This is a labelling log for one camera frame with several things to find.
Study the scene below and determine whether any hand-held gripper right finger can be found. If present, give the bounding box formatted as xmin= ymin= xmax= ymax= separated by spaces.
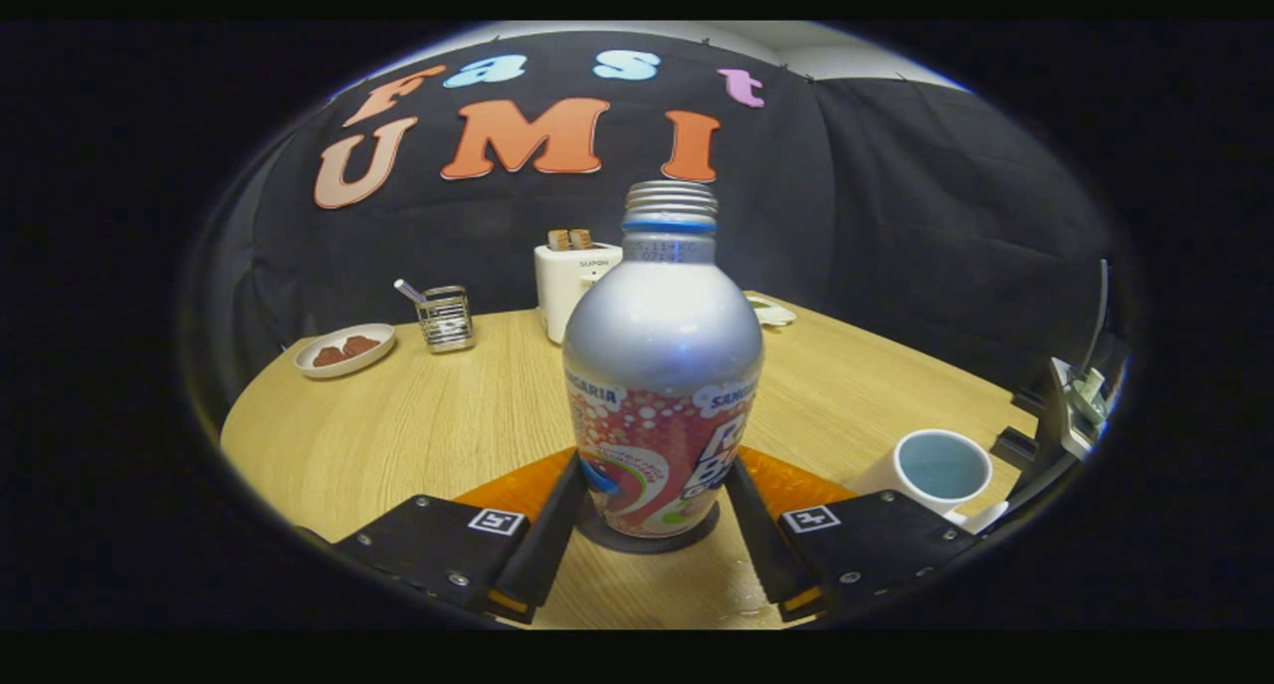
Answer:
xmin=725 ymin=448 xmax=981 ymax=622

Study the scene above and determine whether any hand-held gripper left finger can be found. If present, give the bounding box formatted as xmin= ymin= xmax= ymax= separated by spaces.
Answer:
xmin=333 ymin=448 xmax=588 ymax=625

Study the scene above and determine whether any round brown coaster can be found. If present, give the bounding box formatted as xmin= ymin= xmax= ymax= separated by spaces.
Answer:
xmin=575 ymin=500 xmax=721 ymax=555

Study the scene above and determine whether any white cup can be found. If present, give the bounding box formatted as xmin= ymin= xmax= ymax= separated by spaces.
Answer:
xmin=851 ymin=428 xmax=1009 ymax=534

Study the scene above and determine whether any silver juice bottle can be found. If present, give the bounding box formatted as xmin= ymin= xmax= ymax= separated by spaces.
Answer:
xmin=562 ymin=180 xmax=765 ymax=539

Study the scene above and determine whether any wooden table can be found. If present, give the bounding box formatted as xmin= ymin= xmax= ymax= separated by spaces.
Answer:
xmin=221 ymin=301 xmax=1036 ymax=630

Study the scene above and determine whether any small white divided tray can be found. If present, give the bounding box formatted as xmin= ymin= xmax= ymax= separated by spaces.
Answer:
xmin=744 ymin=292 xmax=797 ymax=328

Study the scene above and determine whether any white toaster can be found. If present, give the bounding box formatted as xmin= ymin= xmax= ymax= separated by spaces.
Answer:
xmin=533 ymin=242 xmax=624 ymax=345

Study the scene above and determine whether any white oval plate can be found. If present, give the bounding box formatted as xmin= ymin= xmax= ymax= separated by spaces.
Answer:
xmin=294 ymin=323 xmax=397 ymax=379

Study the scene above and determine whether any grey metal stand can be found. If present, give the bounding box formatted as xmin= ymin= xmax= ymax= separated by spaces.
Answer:
xmin=1035 ymin=259 xmax=1131 ymax=486

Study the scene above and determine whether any metal wire utensil holder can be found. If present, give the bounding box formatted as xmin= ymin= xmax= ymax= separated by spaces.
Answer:
xmin=415 ymin=286 xmax=475 ymax=353

